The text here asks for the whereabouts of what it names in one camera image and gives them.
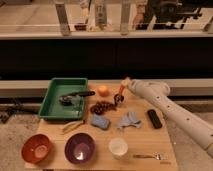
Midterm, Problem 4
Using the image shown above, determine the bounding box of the orange red pepper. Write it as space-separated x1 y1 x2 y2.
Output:
118 84 125 95

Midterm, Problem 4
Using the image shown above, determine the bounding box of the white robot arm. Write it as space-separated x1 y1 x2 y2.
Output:
121 78 213 158

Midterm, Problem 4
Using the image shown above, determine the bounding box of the small metal cup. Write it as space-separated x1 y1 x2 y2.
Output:
114 94 124 106

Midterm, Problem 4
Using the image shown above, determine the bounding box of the white cup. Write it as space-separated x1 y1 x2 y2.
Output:
108 138 128 159

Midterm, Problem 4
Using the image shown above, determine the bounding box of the orange fruit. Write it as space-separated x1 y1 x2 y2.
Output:
97 86 109 97

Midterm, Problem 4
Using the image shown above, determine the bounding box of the dark grape bunch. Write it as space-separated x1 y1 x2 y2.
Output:
90 101 116 115

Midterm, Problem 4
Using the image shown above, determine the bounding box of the blue sponge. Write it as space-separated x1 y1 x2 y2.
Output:
91 114 110 130

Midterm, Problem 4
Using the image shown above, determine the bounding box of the blue crumpled cloth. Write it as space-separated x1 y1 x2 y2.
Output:
117 111 142 130

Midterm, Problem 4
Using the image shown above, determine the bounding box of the green plastic tray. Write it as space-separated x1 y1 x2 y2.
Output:
39 78 88 121

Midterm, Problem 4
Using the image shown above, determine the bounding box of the wooden board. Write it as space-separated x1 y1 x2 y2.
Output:
25 91 178 171

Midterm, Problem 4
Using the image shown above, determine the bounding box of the yellow banana toy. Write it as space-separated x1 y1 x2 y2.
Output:
61 120 85 135

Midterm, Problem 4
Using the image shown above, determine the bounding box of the black remote block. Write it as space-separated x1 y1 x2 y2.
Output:
147 109 162 129

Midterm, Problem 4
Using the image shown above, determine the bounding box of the purple bowl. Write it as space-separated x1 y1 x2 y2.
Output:
64 133 95 164

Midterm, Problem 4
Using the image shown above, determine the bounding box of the silver spoon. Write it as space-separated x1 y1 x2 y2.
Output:
133 154 167 160

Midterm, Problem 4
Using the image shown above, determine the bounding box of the orange bowl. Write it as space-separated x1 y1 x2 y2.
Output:
21 134 52 164

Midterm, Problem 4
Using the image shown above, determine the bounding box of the black handled can opener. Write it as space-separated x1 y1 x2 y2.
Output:
59 91 95 106

